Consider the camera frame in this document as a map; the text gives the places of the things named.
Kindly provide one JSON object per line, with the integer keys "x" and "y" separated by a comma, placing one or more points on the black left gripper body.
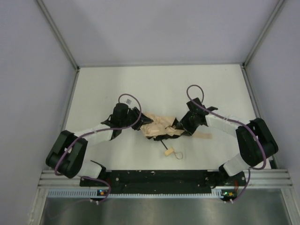
{"x": 136, "y": 116}

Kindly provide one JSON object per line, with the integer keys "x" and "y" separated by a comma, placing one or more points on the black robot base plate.
{"x": 168, "y": 181}

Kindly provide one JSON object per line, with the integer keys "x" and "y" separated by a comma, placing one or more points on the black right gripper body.
{"x": 183, "y": 124}

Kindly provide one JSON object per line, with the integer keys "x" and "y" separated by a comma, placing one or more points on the aluminium frame post right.
{"x": 264, "y": 32}

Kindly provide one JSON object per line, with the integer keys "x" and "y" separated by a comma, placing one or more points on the aluminium frame post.
{"x": 57, "y": 34}
{"x": 264, "y": 32}

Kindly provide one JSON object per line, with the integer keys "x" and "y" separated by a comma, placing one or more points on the aluminium frame post left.
{"x": 57, "y": 34}

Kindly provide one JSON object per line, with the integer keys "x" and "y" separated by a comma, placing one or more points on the beige and black folding umbrella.
{"x": 161, "y": 128}

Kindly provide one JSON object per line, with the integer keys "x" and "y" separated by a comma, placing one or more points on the aluminium frame rail front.
{"x": 96, "y": 188}

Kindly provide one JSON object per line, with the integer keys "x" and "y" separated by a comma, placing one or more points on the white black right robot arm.
{"x": 255, "y": 141}

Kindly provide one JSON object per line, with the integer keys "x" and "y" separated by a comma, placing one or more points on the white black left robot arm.
{"x": 67, "y": 156}

